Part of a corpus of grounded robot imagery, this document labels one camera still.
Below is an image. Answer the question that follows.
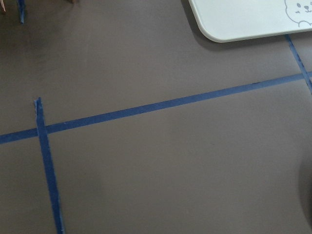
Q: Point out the cream bear tray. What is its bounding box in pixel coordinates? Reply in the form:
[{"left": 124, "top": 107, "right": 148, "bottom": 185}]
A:
[{"left": 189, "top": 0, "right": 312, "bottom": 43}]

